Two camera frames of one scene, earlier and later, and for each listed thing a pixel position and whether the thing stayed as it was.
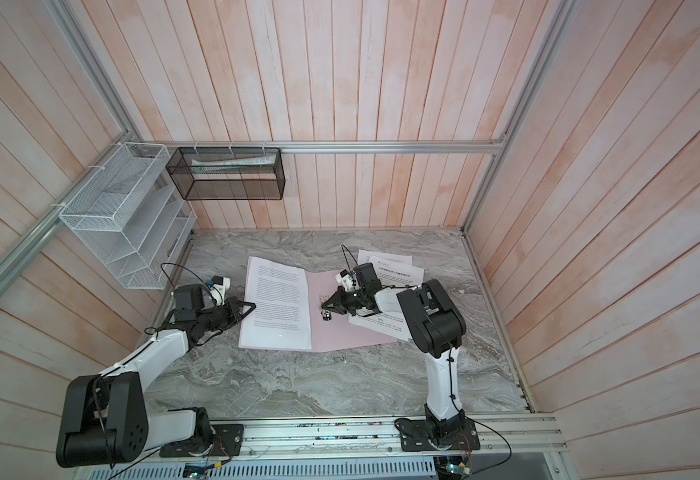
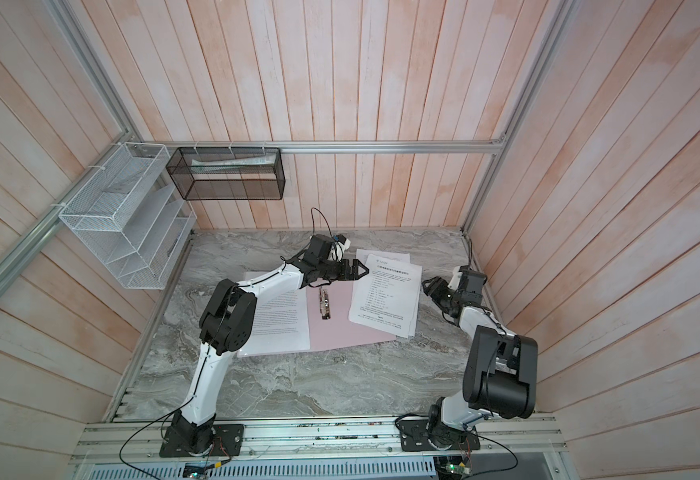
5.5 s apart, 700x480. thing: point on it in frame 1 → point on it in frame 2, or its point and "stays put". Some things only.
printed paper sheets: [397, 272] stays put
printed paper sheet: [280, 318] stays put
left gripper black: [233, 304] → [345, 272]
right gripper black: [340, 305] → [436, 288]
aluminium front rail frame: [323, 448] stays put
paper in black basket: [199, 165] stays put
